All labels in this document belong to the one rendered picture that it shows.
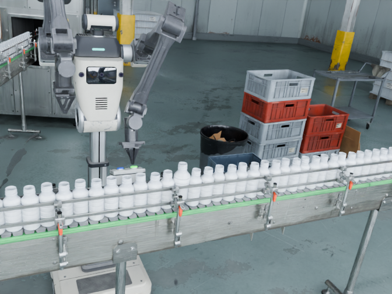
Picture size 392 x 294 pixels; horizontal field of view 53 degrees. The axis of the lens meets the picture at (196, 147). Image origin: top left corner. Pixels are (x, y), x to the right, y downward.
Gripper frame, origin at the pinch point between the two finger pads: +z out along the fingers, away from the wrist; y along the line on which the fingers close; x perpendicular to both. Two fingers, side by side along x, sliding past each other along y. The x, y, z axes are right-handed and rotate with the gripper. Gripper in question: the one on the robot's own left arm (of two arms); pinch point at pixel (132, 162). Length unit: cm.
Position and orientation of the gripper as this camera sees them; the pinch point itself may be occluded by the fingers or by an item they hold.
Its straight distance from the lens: 172.3
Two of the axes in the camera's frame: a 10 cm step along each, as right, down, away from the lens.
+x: -4.2, -0.4, 9.1
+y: 9.1, -0.6, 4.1
